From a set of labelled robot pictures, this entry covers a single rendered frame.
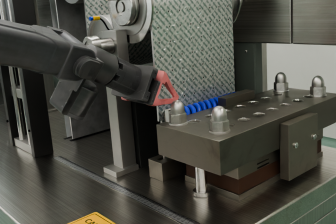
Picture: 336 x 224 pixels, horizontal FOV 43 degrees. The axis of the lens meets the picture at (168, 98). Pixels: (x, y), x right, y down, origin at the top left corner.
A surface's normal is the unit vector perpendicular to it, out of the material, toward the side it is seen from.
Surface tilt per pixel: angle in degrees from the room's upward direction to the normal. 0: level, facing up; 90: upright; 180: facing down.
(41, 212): 0
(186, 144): 90
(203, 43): 90
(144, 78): 59
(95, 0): 92
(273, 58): 90
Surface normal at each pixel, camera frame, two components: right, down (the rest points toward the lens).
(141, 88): -0.69, -0.33
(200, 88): 0.65, 0.12
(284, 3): -0.76, 0.19
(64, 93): -0.50, -0.07
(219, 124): -0.33, 0.23
